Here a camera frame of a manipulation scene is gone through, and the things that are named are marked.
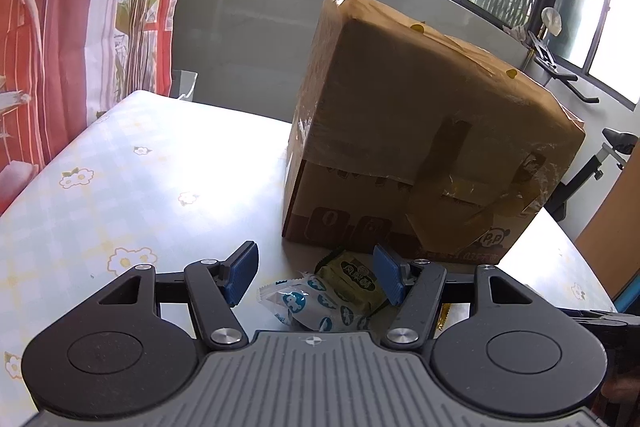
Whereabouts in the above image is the green snack packet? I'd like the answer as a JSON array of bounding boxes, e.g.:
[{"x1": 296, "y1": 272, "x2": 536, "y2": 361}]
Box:
[{"x1": 315, "y1": 247, "x2": 393, "y2": 318}]

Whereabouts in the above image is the floral checkered tablecloth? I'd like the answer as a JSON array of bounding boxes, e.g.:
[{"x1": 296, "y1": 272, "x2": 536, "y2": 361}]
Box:
[{"x1": 0, "y1": 89, "x2": 619, "y2": 408}]

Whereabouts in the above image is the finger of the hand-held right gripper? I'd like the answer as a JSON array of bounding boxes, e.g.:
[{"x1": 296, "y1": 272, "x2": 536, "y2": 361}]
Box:
[{"x1": 557, "y1": 306, "x2": 640, "y2": 343}]

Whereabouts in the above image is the pink printed curtain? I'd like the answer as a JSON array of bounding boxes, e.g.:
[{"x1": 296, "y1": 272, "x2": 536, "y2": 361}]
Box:
[{"x1": 0, "y1": 0, "x2": 201, "y2": 214}]

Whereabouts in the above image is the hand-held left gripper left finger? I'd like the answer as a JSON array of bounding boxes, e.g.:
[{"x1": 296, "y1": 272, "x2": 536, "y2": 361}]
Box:
[{"x1": 97, "y1": 241, "x2": 260, "y2": 348}]

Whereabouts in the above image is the crumpled cloth on sill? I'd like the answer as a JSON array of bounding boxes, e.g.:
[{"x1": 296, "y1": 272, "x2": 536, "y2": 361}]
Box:
[{"x1": 502, "y1": 25, "x2": 532, "y2": 44}]

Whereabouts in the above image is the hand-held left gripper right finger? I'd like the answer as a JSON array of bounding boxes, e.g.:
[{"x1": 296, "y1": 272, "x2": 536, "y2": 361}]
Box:
[{"x1": 372, "y1": 243, "x2": 538, "y2": 349}]

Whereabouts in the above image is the brown wooden board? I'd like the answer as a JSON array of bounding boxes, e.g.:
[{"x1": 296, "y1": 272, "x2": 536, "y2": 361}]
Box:
[{"x1": 574, "y1": 161, "x2": 640, "y2": 314}]

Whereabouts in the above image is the white blue snack packet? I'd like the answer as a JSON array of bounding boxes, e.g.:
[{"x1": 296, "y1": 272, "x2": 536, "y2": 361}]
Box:
[{"x1": 257, "y1": 271, "x2": 373, "y2": 333}]

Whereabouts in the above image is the white plastic bin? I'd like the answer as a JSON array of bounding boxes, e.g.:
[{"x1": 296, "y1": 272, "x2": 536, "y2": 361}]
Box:
[{"x1": 171, "y1": 69, "x2": 199, "y2": 102}]

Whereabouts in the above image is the cardboard box with plastic liner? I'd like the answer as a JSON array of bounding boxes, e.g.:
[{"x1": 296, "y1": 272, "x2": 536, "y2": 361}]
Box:
[{"x1": 281, "y1": 0, "x2": 586, "y2": 264}]

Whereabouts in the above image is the black exercise bike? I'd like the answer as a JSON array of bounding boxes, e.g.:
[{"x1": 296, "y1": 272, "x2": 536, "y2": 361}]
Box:
[{"x1": 525, "y1": 34, "x2": 640, "y2": 224}]

